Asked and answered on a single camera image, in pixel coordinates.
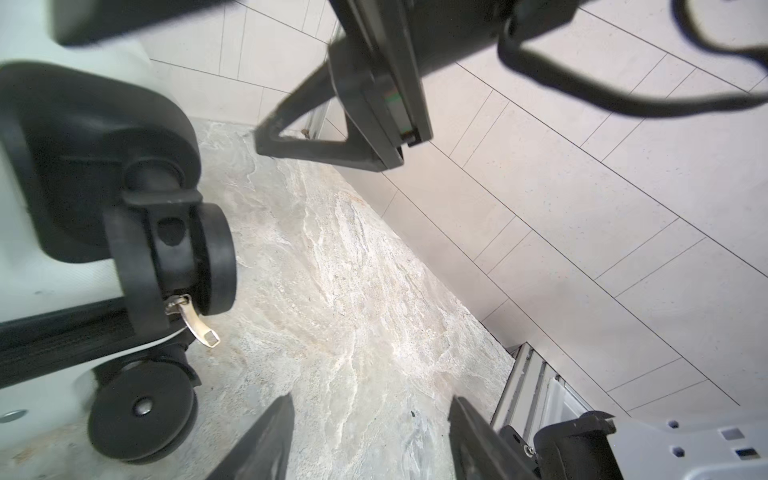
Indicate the aluminium mounting rail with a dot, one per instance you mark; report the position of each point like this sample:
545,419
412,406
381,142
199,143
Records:
535,396

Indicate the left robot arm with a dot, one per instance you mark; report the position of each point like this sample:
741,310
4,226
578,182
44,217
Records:
723,445

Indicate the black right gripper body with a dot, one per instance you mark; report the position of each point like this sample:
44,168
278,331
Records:
376,69

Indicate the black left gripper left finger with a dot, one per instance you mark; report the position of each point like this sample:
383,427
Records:
263,451

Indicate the silver zipper pull tab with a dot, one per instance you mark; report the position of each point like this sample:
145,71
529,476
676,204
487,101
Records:
183,306

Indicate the white black suitcase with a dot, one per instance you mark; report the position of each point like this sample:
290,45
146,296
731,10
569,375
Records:
102,220

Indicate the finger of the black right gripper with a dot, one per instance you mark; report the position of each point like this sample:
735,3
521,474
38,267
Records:
297,128

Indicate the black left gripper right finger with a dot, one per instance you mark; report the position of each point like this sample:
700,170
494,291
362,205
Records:
479,452

